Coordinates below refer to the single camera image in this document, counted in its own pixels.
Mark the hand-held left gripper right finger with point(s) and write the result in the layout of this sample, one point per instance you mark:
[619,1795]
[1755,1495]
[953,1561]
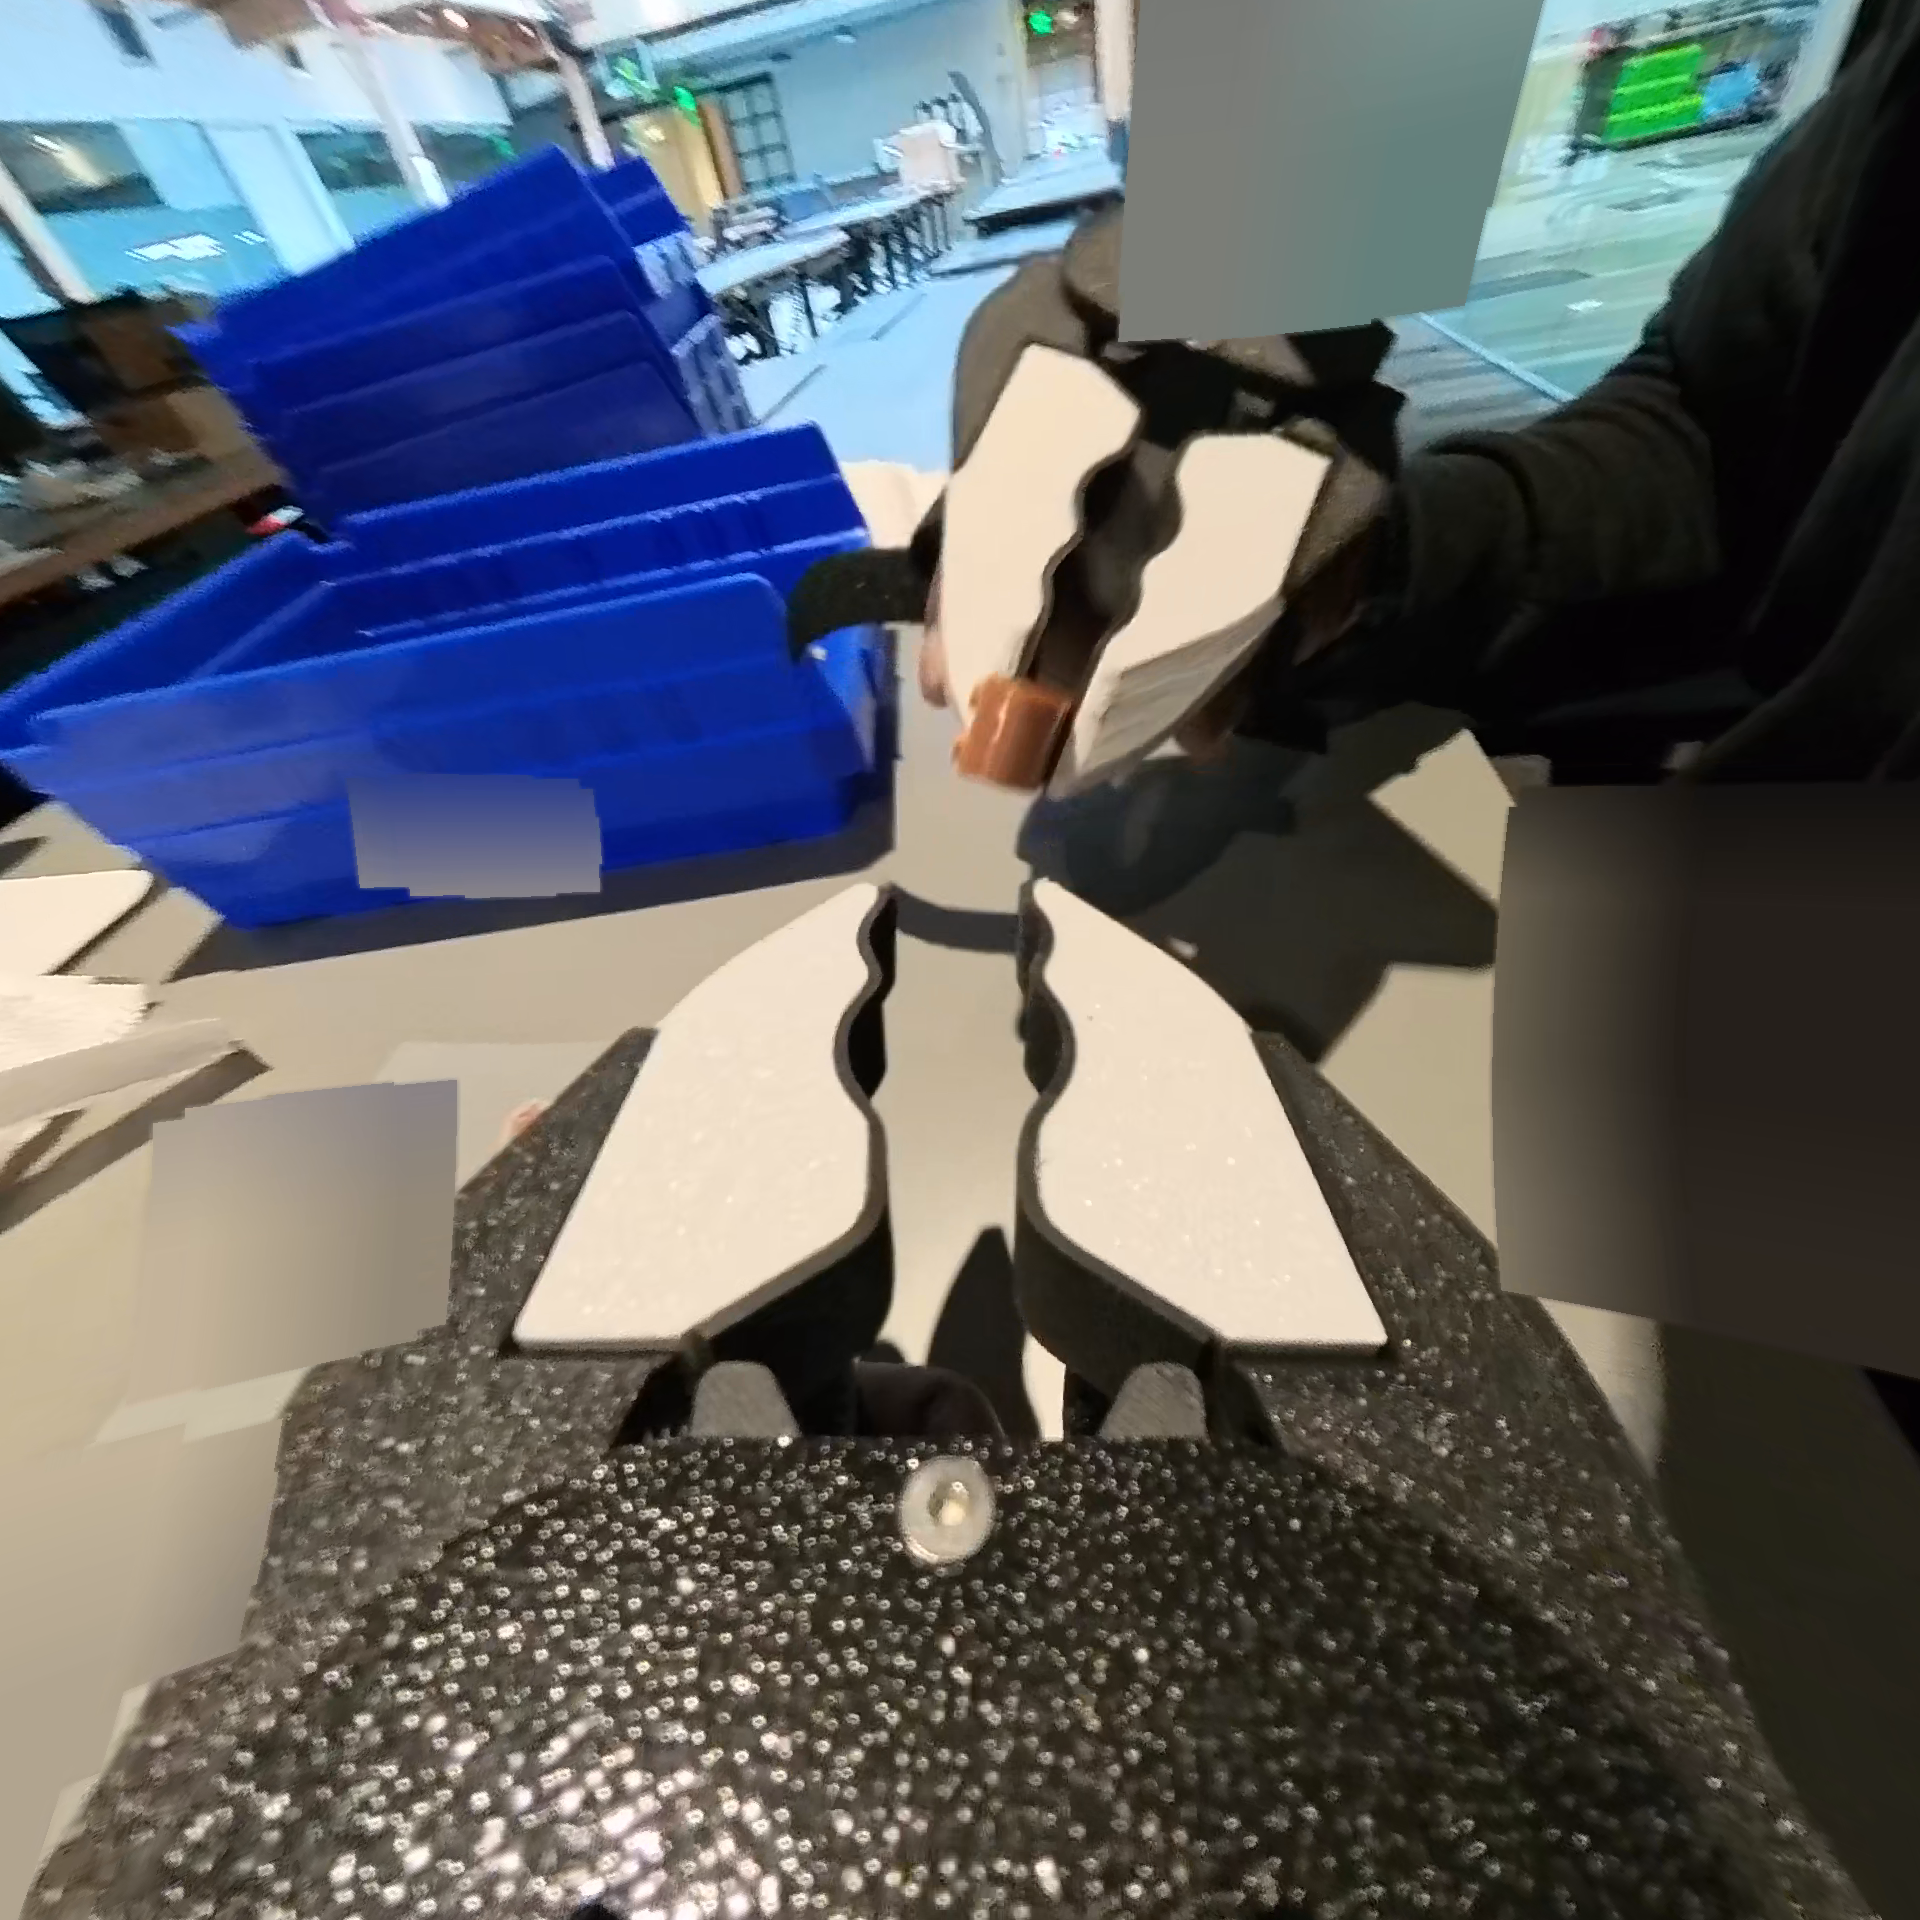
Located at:
[1185,1155]

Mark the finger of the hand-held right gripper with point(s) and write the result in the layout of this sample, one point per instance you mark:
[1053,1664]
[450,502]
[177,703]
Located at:
[1021,494]
[1237,556]

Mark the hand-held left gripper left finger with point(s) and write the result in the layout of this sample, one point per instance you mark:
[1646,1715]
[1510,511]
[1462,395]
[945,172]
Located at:
[706,1140]

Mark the brown round toy brick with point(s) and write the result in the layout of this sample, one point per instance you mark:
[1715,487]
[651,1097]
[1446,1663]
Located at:
[1014,732]

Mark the blue plastic bin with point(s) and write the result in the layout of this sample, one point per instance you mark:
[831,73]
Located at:
[571,674]
[225,868]

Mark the grey desk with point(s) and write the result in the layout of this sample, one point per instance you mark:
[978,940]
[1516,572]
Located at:
[377,991]

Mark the person's right hand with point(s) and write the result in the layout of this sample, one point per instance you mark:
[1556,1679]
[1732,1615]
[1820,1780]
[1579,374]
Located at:
[1319,599]

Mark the long background table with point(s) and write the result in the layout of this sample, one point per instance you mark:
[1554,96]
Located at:
[810,264]

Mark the green lit screen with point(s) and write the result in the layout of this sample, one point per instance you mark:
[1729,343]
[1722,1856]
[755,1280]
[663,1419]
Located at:
[1651,88]

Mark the stack of blue bins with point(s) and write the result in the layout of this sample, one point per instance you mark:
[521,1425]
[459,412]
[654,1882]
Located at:
[451,345]

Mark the crumpled white paper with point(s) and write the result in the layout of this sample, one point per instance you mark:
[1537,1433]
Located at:
[77,1036]

